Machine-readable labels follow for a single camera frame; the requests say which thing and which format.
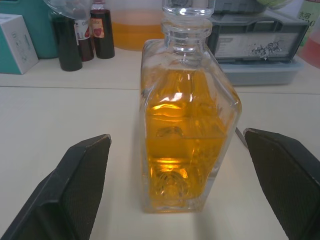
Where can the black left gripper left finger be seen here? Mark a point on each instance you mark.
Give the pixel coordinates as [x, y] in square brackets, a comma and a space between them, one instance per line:
[72, 190]

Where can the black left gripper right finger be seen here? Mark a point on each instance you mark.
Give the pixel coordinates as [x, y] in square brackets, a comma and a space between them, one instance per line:
[287, 180]

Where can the square glass bottle amber liquid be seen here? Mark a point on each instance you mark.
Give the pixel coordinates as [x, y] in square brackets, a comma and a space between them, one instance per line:
[180, 140]

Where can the dark green colouring bottle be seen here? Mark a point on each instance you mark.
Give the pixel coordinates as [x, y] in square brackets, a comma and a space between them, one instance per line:
[68, 43]

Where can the bottle with pink drink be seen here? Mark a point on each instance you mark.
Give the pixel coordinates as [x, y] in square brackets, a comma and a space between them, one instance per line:
[310, 35]

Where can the dark red colouring bottle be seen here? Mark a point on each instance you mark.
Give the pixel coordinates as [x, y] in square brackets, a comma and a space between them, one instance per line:
[84, 41]
[102, 33]

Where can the plastic jug of orange liquid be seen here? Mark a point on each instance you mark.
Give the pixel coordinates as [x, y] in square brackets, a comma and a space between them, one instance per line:
[136, 28]

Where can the clear wine glass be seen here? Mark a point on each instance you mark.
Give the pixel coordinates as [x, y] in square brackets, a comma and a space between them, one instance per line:
[67, 8]

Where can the clear lidded plastic box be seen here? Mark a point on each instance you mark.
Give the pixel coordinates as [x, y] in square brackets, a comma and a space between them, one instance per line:
[265, 72]

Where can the grey plastic crate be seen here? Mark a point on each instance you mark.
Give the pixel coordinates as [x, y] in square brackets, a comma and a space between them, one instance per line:
[257, 37]

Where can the white and teal carton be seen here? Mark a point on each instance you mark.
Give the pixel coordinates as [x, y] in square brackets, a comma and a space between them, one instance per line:
[15, 43]

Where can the teal storage box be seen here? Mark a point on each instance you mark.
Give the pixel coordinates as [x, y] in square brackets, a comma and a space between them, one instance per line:
[30, 27]

